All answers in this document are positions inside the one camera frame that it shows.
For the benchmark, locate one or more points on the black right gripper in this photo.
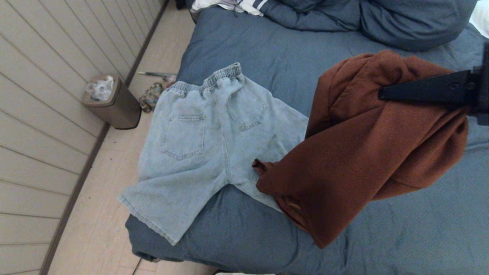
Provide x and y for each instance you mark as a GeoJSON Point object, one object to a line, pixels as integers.
{"type": "Point", "coordinates": [483, 95]}

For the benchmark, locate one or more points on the rust brown shorts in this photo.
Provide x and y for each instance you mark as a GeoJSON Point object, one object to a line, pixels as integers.
{"type": "Point", "coordinates": [363, 152]}

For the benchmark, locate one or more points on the light blue denim shorts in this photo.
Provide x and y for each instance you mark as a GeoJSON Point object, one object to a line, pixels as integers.
{"type": "Point", "coordinates": [191, 164]}

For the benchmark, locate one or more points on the blue pillow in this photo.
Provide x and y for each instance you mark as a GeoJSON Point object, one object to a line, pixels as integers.
{"type": "Point", "coordinates": [414, 22]}

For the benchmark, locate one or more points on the white pillow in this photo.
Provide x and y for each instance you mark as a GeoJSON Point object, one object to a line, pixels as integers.
{"type": "Point", "coordinates": [481, 19]}

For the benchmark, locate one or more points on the crumpled blue blanket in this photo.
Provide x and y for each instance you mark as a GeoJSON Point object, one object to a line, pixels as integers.
{"type": "Point", "coordinates": [313, 16]}

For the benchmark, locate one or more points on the blue bed cover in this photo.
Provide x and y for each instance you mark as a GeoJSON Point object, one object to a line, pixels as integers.
{"type": "Point", "coordinates": [267, 38]}

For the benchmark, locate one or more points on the white striped garment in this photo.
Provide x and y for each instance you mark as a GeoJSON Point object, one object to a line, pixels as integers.
{"type": "Point", "coordinates": [229, 4]}

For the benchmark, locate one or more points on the small black object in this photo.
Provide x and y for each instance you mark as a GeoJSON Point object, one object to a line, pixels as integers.
{"type": "Point", "coordinates": [180, 4]}

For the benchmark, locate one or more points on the silver metal object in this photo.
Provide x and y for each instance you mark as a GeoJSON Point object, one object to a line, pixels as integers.
{"type": "Point", "coordinates": [153, 73]}

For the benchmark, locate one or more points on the multicoloured cloth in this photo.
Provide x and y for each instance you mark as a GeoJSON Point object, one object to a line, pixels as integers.
{"type": "Point", "coordinates": [151, 97]}

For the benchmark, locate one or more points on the brown metal trash bin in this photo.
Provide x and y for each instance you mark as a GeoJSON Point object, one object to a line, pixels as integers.
{"type": "Point", "coordinates": [122, 109]}

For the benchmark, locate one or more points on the clear plastic bin liner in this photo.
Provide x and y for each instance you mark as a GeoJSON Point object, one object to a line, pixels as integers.
{"type": "Point", "coordinates": [101, 88]}

